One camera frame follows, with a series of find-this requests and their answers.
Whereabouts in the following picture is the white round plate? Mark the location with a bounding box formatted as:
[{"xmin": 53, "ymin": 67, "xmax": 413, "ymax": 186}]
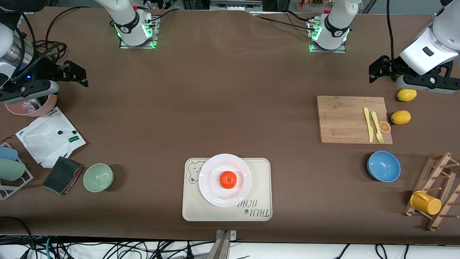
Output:
[{"xmin": 198, "ymin": 154, "xmax": 252, "ymax": 208}]

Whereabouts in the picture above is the orange fruit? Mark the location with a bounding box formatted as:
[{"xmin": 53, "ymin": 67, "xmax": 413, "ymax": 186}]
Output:
[{"xmin": 220, "ymin": 171, "xmax": 238, "ymax": 189}]

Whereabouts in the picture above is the metal ladle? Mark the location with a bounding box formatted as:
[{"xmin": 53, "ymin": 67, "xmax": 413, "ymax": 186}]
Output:
[{"xmin": 16, "ymin": 96, "xmax": 49, "ymax": 112}]

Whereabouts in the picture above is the pink bowl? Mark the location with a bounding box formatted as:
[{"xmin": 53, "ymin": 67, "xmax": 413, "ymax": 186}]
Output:
[{"xmin": 5, "ymin": 94, "xmax": 58, "ymax": 117}]

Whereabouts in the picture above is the yellow lemon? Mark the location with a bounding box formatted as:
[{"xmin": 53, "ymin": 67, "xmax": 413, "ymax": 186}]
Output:
[
  {"xmin": 397, "ymin": 88, "xmax": 417, "ymax": 102},
  {"xmin": 391, "ymin": 110, "xmax": 411, "ymax": 126}
]

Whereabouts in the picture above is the white plastic bag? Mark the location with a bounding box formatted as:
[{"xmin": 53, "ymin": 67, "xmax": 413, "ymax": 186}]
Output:
[{"xmin": 15, "ymin": 107, "xmax": 87, "ymax": 169}]

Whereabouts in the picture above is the yellow plastic fork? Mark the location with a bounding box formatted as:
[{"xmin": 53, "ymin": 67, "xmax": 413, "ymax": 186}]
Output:
[{"xmin": 371, "ymin": 112, "xmax": 385, "ymax": 144}]

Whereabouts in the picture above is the yellow plastic knife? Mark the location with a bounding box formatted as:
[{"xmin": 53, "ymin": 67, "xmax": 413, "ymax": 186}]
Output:
[{"xmin": 363, "ymin": 107, "xmax": 374, "ymax": 143}]

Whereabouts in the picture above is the pale blue cup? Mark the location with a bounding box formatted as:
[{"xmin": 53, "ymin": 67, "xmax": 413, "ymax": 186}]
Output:
[{"xmin": 0, "ymin": 146, "xmax": 19, "ymax": 162}]

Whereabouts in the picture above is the bamboo cutting board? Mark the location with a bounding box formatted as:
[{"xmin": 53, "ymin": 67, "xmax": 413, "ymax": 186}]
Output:
[{"xmin": 317, "ymin": 96, "xmax": 393, "ymax": 145}]

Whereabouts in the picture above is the wooden mug rack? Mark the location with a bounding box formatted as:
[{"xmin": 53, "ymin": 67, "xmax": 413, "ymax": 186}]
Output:
[{"xmin": 404, "ymin": 152, "xmax": 460, "ymax": 231}]

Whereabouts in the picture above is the pale green cup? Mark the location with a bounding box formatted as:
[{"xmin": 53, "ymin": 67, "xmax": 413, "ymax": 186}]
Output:
[{"xmin": 0, "ymin": 158, "xmax": 26, "ymax": 181}]

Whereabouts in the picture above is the dark grey folded cloth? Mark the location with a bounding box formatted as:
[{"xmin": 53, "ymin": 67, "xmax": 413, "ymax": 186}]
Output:
[{"xmin": 42, "ymin": 156, "xmax": 84, "ymax": 196}]

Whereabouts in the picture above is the blue bowl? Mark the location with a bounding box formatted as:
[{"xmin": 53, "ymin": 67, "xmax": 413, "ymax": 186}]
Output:
[{"xmin": 367, "ymin": 151, "xmax": 401, "ymax": 183}]

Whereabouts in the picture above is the pale green bowl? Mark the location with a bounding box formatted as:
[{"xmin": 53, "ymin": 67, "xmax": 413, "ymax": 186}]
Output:
[{"xmin": 83, "ymin": 163, "xmax": 114, "ymax": 193}]

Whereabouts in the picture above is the yellow mug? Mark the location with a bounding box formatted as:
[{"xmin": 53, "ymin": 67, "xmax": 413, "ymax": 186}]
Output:
[{"xmin": 410, "ymin": 191, "xmax": 442, "ymax": 215}]

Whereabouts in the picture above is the cream tray with bear print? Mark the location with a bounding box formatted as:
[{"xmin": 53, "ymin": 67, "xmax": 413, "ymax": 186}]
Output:
[{"xmin": 182, "ymin": 158, "xmax": 272, "ymax": 222}]

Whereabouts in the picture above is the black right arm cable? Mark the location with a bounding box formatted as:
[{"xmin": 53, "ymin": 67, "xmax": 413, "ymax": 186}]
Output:
[{"xmin": 11, "ymin": 13, "xmax": 69, "ymax": 81}]

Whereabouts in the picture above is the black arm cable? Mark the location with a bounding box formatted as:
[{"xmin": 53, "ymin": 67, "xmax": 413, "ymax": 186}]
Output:
[
  {"xmin": 387, "ymin": 0, "xmax": 401, "ymax": 69},
  {"xmin": 11, "ymin": 13, "xmax": 69, "ymax": 81}
]

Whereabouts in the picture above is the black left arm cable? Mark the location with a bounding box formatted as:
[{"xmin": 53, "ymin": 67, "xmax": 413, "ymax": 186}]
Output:
[{"xmin": 387, "ymin": 0, "xmax": 401, "ymax": 69}]

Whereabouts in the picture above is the black coiled table cable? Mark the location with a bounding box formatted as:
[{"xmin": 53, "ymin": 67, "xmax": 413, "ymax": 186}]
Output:
[{"xmin": 22, "ymin": 6, "xmax": 91, "ymax": 60}]

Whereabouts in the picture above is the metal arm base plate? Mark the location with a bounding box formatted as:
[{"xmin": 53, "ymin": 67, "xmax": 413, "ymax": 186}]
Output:
[
  {"xmin": 308, "ymin": 20, "xmax": 348, "ymax": 54},
  {"xmin": 119, "ymin": 16, "xmax": 158, "ymax": 49}
]

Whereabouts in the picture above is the white wire cup rack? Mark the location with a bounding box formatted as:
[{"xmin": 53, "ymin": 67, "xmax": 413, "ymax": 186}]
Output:
[{"xmin": 0, "ymin": 142, "xmax": 34, "ymax": 200}]

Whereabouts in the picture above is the black base cable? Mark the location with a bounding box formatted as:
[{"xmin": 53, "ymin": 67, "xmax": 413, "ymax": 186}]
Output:
[
  {"xmin": 248, "ymin": 13, "xmax": 318, "ymax": 31},
  {"xmin": 146, "ymin": 9, "xmax": 177, "ymax": 24}
]

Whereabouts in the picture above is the black floor cable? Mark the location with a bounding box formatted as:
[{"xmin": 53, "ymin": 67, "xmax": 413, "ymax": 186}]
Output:
[{"xmin": 0, "ymin": 216, "xmax": 36, "ymax": 259}]

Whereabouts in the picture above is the aluminium frame beam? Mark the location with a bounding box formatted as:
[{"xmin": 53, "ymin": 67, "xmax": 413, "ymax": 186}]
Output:
[{"xmin": 181, "ymin": 0, "xmax": 288, "ymax": 11}]

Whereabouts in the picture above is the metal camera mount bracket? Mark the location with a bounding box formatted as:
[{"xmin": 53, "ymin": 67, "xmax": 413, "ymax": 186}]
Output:
[{"xmin": 207, "ymin": 230, "xmax": 238, "ymax": 259}]

